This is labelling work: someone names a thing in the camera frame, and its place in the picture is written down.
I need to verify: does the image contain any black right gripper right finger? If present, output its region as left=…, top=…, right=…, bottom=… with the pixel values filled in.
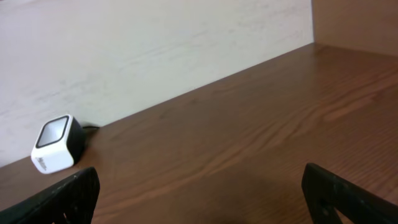
left=302, top=163, right=397, bottom=223

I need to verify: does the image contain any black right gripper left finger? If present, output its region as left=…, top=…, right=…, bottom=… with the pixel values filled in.
left=1, top=167, right=100, bottom=224

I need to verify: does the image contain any white barcode scanner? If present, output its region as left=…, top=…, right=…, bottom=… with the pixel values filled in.
left=30, top=114, right=86, bottom=174

